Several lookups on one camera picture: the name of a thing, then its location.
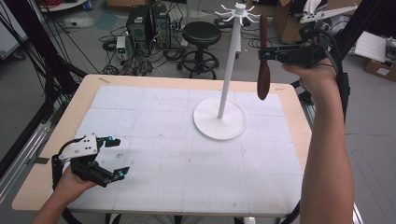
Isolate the black tape piece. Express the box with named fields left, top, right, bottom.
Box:
left=28, top=156, right=51, bottom=165

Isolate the black computer tower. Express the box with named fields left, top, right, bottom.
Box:
left=125, top=5, right=154, bottom=44
left=150, top=4, right=173, bottom=49

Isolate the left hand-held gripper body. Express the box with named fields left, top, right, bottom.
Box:
left=58, top=133, right=117, bottom=189

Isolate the white hook rack stand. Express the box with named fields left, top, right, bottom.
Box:
left=192, top=2, right=262, bottom=142

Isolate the person's right hand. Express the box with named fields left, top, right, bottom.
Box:
left=281, top=59, right=339, bottom=105

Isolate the person's left hand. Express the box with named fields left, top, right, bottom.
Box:
left=52, top=166, right=97, bottom=206

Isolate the white grid paper mat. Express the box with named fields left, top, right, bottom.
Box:
left=66, top=85, right=304, bottom=217

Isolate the aluminium frame rail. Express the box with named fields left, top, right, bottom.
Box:
left=0, top=120, right=53, bottom=202

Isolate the black round stool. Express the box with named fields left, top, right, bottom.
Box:
left=176, top=21, right=222, bottom=80

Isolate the small grey adapter box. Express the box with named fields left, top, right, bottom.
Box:
left=116, top=35, right=127, bottom=54

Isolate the brown wooden spoon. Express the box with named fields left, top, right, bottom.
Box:
left=256, top=13, right=272, bottom=101

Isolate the tangle of black floor cables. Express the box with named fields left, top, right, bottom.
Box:
left=98, top=24, right=188, bottom=77

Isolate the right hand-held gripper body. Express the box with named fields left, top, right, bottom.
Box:
left=274, top=5, right=359, bottom=69

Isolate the small cardboard box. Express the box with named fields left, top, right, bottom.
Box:
left=362, top=59, right=396, bottom=83

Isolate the black sleeved gripper cable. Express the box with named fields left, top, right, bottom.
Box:
left=323, top=27, right=351, bottom=122

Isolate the bundle of black hanging cables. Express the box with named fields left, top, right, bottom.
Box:
left=4, top=0, right=101, bottom=125

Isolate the white foam sheet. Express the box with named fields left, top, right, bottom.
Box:
left=354, top=31, right=388, bottom=63

